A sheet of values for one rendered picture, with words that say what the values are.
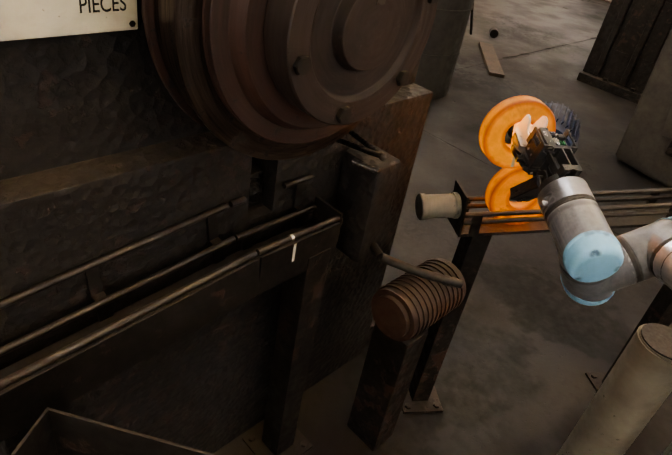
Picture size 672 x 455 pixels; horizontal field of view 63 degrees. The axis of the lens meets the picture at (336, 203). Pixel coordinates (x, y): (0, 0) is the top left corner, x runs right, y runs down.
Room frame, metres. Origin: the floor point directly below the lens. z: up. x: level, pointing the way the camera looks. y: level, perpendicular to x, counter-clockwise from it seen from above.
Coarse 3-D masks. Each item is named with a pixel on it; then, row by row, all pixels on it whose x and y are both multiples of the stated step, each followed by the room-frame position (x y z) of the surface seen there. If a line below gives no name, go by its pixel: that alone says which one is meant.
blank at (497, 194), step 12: (504, 168) 1.10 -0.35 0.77; (516, 168) 1.08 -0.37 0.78; (492, 180) 1.09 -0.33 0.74; (504, 180) 1.07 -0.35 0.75; (516, 180) 1.08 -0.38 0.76; (492, 192) 1.07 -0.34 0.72; (504, 192) 1.08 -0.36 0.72; (492, 204) 1.07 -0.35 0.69; (504, 204) 1.08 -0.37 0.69; (516, 204) 1.11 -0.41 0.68; (528, 204) 1.10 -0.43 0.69; (504, 216) 1.08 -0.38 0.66; (516, 216) 1.09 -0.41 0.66; (528, 216) 1.09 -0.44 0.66
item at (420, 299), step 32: (384, 288) 0.92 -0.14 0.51; (416, 288) 0.92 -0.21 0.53; (448, 288) 0.96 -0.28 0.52; (384, 320) 0.89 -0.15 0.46; (416, 320) 0.86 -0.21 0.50; (384, 352) 0.91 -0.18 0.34; (416, 352) 0.91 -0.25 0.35; (384, 384) 0.89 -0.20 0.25; (352, 416) 0.93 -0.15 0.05; (384, 416) 0.88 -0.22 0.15
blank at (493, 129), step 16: (528, 96) 1.10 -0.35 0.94; (496, 112) 1.07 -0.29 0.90; (512, 112) 1.07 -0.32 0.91; (528, 112) 1.08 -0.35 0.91; (544, 112) 1.09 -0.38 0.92; (480, 128) 1.08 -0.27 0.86; (496, 128) 1.06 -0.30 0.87; (480, 144) 1.08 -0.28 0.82; (496, 144) 1.07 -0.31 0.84; (496, 160) 1.07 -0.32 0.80; (512, 160) 1.08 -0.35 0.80
